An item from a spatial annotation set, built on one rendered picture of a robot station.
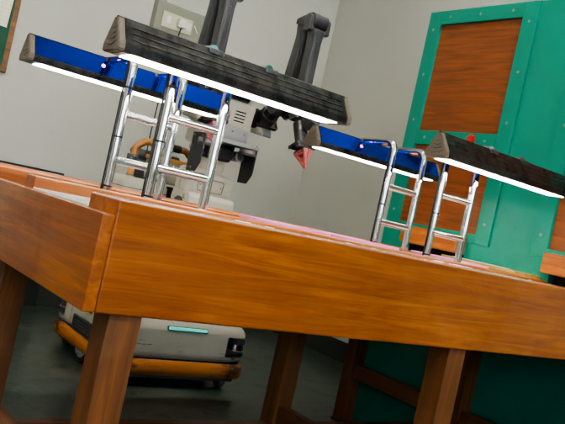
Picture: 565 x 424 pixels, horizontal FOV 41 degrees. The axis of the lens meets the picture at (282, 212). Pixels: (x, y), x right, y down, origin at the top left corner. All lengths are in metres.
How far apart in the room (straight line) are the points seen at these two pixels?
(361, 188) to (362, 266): 3.17
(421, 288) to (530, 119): 1.41
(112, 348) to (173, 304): 0.12
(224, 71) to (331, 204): 3.29
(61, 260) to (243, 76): 0.60
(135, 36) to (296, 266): 0.56
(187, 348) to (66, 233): 1.88
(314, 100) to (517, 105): 1.35
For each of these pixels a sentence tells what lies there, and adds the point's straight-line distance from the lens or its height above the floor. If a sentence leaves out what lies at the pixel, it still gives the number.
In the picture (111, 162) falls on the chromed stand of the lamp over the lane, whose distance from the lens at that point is 2.00.
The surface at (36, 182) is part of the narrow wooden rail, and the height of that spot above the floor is 0.75.
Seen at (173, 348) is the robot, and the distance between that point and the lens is 3.14.
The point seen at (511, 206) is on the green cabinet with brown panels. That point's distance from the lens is 2.92.
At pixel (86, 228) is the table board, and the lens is 1.27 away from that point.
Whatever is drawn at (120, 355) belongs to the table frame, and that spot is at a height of 0.51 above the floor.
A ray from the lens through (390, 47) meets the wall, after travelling 4.83.
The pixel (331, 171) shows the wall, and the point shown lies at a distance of 4.94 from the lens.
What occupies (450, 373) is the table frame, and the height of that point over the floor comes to 0.52.
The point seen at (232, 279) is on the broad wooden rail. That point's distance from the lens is 1.35.
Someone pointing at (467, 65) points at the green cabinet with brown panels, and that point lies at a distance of 3.23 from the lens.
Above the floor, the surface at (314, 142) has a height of 1.05.
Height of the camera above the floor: 0.80
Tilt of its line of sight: level
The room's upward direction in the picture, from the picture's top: 12 degrees clockwise
